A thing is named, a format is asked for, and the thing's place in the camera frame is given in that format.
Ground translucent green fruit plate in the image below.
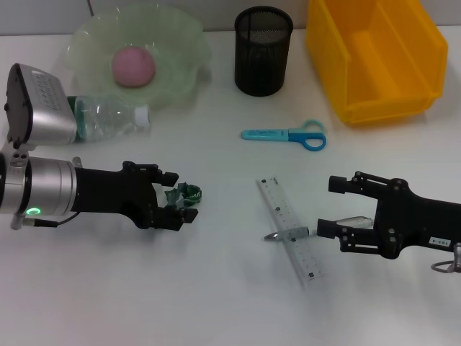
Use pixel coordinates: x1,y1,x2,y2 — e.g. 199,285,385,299
66,1,213,110

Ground blue capped scissors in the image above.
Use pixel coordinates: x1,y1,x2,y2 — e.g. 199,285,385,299
241,119,328,152

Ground green plastic wrapper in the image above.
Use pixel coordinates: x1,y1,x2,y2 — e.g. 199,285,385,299
164,182,203,210

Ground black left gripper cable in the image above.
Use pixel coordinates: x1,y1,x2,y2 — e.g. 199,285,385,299
21,211,79,229

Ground clear plastic ruler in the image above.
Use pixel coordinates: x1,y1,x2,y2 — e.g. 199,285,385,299
256,174,330,286

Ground yellow plastic bin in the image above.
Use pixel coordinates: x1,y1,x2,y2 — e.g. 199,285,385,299
305,0,449,126

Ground silver white ballpoint pen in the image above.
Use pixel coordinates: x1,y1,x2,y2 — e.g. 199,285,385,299
264,214,376,242

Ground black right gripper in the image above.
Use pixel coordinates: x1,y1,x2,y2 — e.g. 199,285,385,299
316,170,461,260

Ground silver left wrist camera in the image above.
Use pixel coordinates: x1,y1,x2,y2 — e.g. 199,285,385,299
4,63,79,148

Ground pink peach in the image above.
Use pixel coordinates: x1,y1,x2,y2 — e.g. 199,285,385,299
110,45,158,89

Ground clear green-label water bottle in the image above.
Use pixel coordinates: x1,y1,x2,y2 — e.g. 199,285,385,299
66,94,151,144

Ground black mesh pen cup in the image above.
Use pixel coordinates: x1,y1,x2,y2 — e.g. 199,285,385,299
234,6,294,97

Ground grey right gripper cable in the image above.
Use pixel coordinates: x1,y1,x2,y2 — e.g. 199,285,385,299
430,242,461,275

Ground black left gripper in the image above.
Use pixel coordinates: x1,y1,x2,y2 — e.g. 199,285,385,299
71,160,200,233

